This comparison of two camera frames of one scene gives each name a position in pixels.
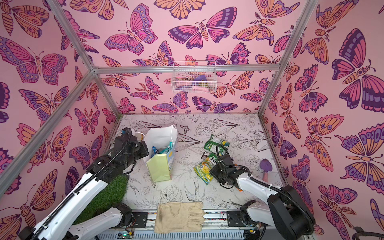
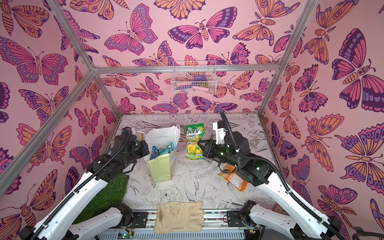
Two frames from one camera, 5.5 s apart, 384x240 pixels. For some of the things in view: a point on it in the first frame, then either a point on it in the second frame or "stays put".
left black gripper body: (138, 152) stays put
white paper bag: (161, 141) stays put
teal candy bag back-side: (170, 147) stays put
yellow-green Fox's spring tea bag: (203, 170) to (193, 133)
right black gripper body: (223, 164) to (205, 146)
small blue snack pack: (154, 151) stays put
